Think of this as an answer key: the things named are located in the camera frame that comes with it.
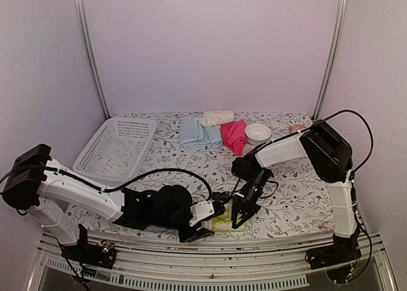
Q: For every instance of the aluminium front rail base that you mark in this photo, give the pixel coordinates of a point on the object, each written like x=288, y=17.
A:
x=268, y=264

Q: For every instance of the floral patterned table mat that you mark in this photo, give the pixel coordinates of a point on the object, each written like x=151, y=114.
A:
x=294, y=202

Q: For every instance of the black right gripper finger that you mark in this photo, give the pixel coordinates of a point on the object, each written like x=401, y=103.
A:
x=237, y=216
x=245, y=215

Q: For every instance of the green crocodile pattern towel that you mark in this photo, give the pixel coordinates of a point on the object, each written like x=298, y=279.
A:
x=223, y=223

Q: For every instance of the aluminium frame post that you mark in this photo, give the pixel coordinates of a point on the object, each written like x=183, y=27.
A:
x=90, y=56
x=340, y=15

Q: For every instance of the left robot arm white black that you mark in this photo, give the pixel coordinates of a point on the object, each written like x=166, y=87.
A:
x=36, y=180

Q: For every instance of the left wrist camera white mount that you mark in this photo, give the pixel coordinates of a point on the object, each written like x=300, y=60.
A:
x=205, y=210

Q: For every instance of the red white patterned ball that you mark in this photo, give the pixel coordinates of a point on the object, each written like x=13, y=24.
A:
x=296, y=128

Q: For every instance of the right aluminium frame post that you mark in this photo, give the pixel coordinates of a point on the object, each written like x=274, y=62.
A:
x=340, y=15

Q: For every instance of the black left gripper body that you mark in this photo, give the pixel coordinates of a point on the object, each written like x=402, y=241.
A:
x=161, y=221

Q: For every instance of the left aluminium frame post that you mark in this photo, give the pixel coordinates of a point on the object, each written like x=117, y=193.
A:
x=90, y=56

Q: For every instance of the light blue towel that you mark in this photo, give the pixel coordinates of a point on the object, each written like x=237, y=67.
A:
x=192, y=133

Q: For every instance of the pink towel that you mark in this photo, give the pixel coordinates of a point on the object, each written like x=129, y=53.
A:
x=233, y=136

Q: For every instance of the cream rolled towel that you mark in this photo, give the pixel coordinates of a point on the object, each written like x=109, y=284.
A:
x=216, y=118

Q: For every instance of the white ceramic bowl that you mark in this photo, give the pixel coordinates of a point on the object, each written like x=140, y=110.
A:
x=257, y=133

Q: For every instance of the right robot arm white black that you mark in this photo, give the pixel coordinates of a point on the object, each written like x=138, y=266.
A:
x=331, y=158

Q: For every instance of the white plastic basket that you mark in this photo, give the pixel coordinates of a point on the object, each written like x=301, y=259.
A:
x=117, y=150

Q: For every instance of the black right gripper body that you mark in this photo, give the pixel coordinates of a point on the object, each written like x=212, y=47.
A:
x=259, y=181

